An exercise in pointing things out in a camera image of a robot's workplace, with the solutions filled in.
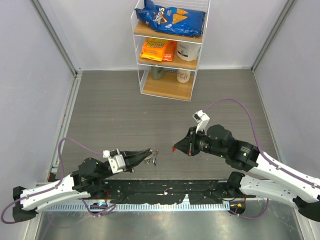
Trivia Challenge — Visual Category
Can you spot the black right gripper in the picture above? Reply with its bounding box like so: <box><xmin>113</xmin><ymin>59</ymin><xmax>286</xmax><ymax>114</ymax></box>
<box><xmin>174</xmin><ymin>125</ymin><xmax>227</xmax><ymax>158</ymax></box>

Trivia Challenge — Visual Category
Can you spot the large metal keyring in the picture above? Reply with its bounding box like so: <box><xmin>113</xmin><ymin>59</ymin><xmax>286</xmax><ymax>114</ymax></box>
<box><xmin>144</xmin><ymin>150</ymin><xmax>159</xmax><ymax>166</ymax></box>

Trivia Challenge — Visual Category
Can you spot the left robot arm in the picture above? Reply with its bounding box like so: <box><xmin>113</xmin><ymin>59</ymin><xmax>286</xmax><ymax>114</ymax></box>
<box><xmin>12</xmin><ymin>148</ymin><xmax>154</xmax><ymax>222</ymax></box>

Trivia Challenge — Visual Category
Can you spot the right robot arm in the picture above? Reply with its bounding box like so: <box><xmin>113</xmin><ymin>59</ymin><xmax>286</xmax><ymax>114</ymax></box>
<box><xmin>172</xmin><ymin>124</ymin><xmax>320</xmax><ymax>222</ymax></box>

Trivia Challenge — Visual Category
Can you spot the white paper cup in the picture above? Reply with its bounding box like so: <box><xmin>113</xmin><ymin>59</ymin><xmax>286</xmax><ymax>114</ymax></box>
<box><xmin>177</xmin><ymin>69</ymin><xmax>191</xmax><ymax>84</ymax></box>

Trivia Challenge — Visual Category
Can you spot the white pouch bag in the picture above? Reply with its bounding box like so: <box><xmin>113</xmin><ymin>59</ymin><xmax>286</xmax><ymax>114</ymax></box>
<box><xmin>176</xmin><ymin>41</ymin><xmax>201</xmax><ymax>62</ymax></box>

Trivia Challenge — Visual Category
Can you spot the orange snack box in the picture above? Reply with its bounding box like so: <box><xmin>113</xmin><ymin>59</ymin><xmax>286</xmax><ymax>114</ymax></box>
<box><xmin>139</xmin><ymin>37</ymin><xmax>177</xmax><ymax>62</ymax></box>

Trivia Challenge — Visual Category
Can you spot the blue Doritos chip bag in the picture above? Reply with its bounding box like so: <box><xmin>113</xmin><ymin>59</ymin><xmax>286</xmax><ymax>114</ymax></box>
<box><xmin>135</xmin><ymin>0</ymin><xmax>206</xmax><ymax>37</ymax></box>

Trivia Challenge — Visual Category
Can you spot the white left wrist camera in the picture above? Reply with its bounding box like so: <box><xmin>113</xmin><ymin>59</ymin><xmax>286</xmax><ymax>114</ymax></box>
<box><xmin>102</xmin><ymin>148</ymin><xmax>126</xmax><ymax>174</ymax></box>

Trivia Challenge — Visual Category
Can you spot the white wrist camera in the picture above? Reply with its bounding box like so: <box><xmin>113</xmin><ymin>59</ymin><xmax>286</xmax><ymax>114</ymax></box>
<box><xmin>102</xmin><ymin>148</ymin><xmax>126</xmax><ymax>174</ymax></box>
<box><xmin>192</xmin><ymin>110</ymin><xmax>210</xmax><ymax>133</ymax></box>

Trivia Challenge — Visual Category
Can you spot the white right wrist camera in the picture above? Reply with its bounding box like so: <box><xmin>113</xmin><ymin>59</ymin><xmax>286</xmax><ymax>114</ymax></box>
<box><xmin>192</xmin><ymin>110</ymin><xmax>210</xmax><ymax>133</ymax></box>

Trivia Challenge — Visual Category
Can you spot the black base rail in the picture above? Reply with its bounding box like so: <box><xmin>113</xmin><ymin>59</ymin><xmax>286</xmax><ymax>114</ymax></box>
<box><xmin>97</xmin><ymin>179</ymin><xmax>244</xmax><ymax>205</ymax></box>

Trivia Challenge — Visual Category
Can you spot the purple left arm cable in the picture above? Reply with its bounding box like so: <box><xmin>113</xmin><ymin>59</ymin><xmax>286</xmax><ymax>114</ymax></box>
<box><xmin>0</xmin><ymin>137</ymin><xmax>117</xmax><ymax>224</ymax></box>

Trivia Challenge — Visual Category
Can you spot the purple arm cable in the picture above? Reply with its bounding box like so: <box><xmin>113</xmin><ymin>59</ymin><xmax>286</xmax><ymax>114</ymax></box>
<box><xmin>0</xmin><ymin>137</ymin><xmax>117</xmax><ymax>224</ymax></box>
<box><xmin>203</xmin><ymin>97</ymin><xmax>320</xmax><ymax>220</ymax></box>

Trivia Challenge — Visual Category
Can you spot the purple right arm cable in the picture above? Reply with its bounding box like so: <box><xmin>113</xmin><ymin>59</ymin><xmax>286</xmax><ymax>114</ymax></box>
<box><xmin>203</xmin><ymin>97</ymin><xmax>320</xmax><ymax>220</ymax></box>

